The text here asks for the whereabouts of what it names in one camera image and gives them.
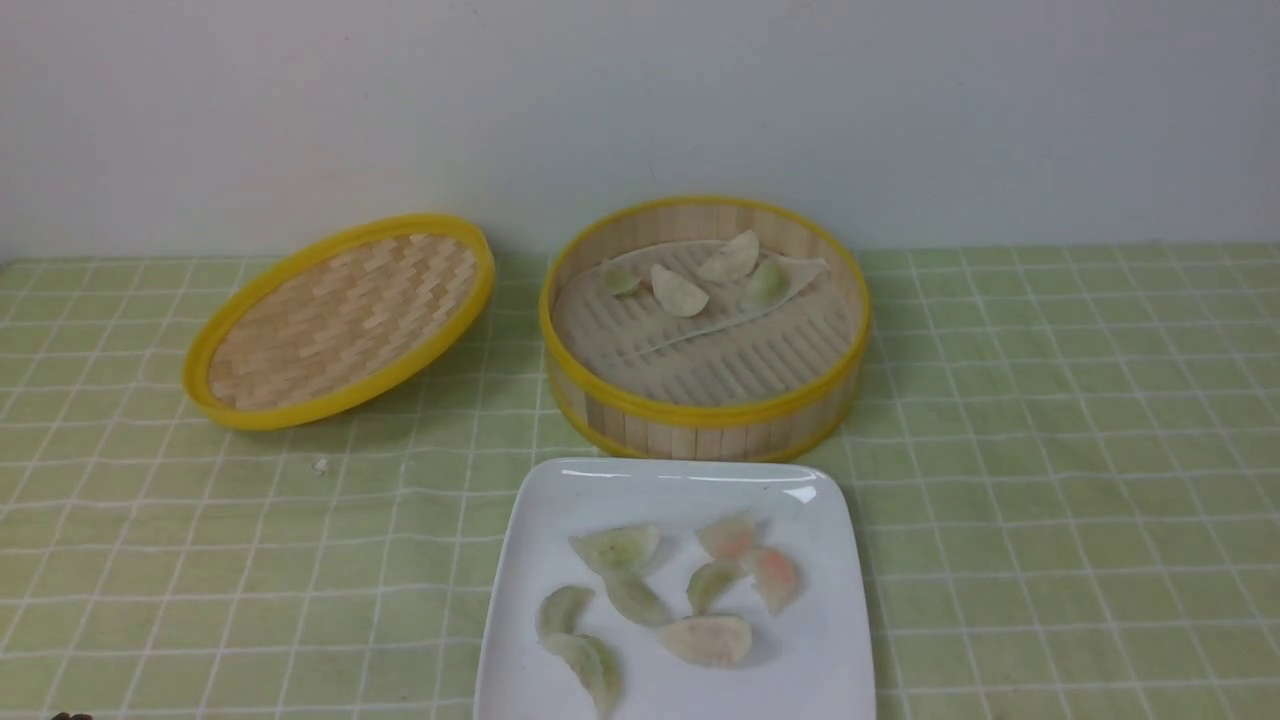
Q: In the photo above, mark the pink orange dumpling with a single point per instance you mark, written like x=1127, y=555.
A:
x=729, y=538

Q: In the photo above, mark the green top dumpling on plate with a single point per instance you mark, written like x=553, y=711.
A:
x=618, y=549

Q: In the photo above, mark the white square plate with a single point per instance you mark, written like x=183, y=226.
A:
x=812, y=660

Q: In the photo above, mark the pink right dumpling on plate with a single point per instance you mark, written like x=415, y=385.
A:
x=774, y=576

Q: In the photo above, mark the pale large dumpling on plate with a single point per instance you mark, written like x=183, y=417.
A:
x=713, y=640

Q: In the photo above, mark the green bottom dumpling on plate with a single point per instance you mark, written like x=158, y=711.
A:
x=594, y=664

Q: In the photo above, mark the pale white dumpling in steamer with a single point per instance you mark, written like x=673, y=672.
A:
x=677, y=296

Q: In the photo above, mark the yellow rimmed bamboo steamer basket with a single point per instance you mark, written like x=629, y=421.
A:
x=726, y=384

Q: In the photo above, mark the small green dumpling in steamer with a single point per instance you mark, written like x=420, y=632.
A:
x=619, y=280

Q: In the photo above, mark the pale upper dumpling in steamer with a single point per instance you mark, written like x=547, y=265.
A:
x=733, y=260

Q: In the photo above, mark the yellow rimmed bamboo steamer lid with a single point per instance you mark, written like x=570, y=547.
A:
x=341, y=322

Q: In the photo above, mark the green checked tablecloth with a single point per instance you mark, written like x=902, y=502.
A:
x=1062, y=471

